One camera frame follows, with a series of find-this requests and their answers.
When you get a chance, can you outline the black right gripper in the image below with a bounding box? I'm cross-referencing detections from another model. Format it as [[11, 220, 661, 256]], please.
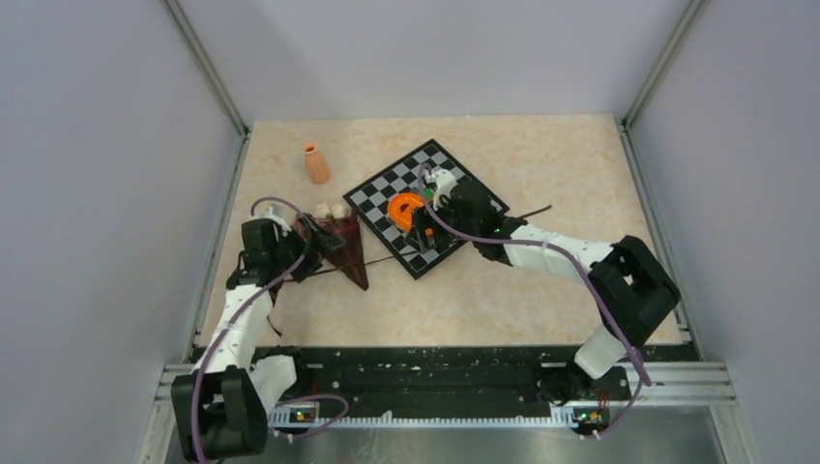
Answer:
[[404, 191, 479, 254]]

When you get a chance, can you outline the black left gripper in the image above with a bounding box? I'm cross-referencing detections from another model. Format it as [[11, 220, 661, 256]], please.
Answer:
[[271, 213, 344, 281]]

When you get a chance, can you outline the brown ribbon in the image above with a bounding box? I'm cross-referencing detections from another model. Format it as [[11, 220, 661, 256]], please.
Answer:
[[265, 204, 553, 337]]

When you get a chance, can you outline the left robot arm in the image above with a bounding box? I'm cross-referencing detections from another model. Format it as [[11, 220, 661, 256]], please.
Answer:
[[171, 214, 345, 463]]

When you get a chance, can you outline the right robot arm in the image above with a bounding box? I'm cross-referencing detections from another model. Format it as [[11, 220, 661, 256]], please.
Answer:
[[411, 168, 682, 398]]

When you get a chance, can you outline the peach ribbed vase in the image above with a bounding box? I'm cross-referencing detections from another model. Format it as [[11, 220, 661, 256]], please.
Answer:
[[303, 142, 331, 185]]

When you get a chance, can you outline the black white chessboard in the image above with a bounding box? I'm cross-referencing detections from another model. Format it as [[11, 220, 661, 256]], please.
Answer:
[[343, 138, 483, 280]]

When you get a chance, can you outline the orange toy ring piece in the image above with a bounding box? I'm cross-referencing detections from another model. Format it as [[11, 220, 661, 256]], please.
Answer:
[[387, 191, 434, 235]]

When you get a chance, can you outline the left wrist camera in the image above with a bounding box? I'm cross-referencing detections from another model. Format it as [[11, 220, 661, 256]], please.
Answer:
[[261, 203, 290, 228]]

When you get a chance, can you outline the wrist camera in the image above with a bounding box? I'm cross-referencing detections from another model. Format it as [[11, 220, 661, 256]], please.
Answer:
[[424, 168, 457, 210], [261, 203, 290, 228]]

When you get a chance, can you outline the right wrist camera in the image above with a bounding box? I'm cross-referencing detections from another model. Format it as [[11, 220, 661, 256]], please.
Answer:
[[424, 168, 457, 210]]

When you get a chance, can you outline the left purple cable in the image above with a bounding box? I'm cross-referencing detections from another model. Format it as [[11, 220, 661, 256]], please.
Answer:
[[190, 196, 350, 464]]

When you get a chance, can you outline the purple cable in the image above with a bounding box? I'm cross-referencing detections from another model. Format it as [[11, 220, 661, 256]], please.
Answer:
[[190, 196, 350, 464], [417, 163, 654, 440]]

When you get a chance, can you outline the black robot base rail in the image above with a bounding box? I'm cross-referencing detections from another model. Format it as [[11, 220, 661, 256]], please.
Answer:
[[189, 344, 701, 421]]

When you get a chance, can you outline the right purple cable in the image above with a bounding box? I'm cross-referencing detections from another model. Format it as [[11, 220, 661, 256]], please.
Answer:
[[417, 163, 654, 440]]

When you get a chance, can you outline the aluminium frame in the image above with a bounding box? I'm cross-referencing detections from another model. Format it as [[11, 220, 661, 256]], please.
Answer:
[[136, 1, 760, 463]]

